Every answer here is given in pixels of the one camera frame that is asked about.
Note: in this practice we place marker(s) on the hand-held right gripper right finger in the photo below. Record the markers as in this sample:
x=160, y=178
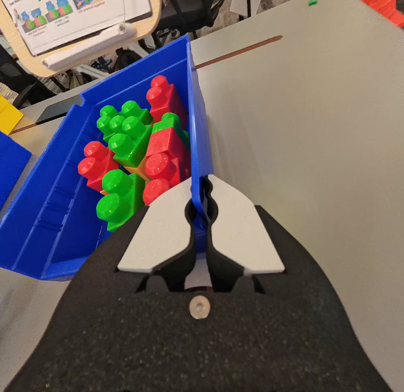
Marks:
x=246, y=237

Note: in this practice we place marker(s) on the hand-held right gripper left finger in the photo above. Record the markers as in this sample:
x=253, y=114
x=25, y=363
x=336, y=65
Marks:
x=154, y=237

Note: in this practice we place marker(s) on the blue plastic bin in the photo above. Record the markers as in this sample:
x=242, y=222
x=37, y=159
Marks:
x=12, y=168
x=57, y=209

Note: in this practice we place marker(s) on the pile of colourful toy blocks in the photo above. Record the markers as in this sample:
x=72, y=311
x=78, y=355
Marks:
x=132, y=146

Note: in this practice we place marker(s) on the yellow plastic bin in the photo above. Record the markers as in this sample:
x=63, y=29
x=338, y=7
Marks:
x=7, y=117

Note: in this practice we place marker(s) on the wooden clipboard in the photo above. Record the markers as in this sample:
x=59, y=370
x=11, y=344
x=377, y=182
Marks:
x=148, y=13

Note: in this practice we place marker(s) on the black office chair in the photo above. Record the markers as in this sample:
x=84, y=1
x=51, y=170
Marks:
x=189, y=7

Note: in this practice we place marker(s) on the printed instruction sheet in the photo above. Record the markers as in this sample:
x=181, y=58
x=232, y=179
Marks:
x=63, y=13

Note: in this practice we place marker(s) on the orange traffic cone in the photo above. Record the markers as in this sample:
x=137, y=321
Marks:
x=385, y=3

